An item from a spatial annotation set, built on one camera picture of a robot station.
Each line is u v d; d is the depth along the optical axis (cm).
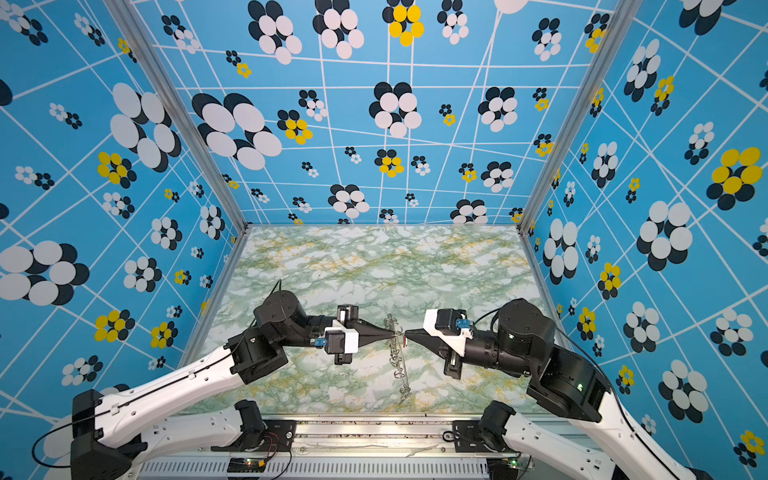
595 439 33
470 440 72
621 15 68
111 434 43
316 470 77
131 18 70
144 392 43
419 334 64
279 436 73
